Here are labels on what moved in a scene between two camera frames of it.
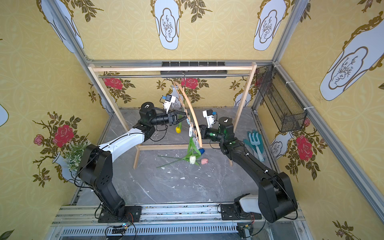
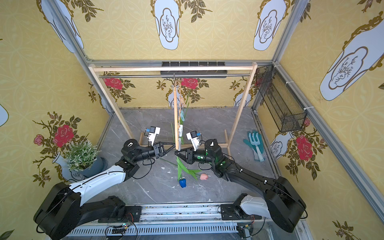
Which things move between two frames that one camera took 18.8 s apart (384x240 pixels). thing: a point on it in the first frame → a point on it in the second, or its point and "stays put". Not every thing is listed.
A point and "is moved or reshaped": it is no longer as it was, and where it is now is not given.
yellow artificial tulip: (178, 129) → (183, 104)
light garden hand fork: (256, 143) stays put
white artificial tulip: (193, 152) is moved or reshaped
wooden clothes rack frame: (139, 148) stays put
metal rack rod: (172, 76) stays put
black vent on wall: (193, 64) stays put
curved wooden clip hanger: (190, 111) → (176, 111)
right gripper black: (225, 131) → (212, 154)
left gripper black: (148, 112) → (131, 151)
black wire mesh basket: (288, 114) stays put
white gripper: (208, 114) → (192, 136)
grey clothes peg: (196, 143) → (180, 144)
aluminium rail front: (64, 214) stays put
